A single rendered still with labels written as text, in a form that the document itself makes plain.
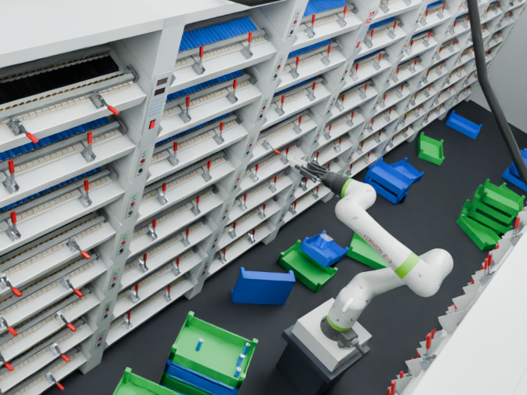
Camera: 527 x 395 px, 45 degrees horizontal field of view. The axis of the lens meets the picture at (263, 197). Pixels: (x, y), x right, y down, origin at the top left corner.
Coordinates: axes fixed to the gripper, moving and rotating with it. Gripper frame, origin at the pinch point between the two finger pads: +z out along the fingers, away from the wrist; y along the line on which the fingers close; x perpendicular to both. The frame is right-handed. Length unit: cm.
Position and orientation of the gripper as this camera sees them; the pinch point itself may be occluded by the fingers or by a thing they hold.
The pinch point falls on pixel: (297, 163)
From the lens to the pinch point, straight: 291.6
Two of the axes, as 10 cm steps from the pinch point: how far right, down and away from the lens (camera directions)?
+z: -8.0, -4.3, 4.2
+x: 1.6, -8.3, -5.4
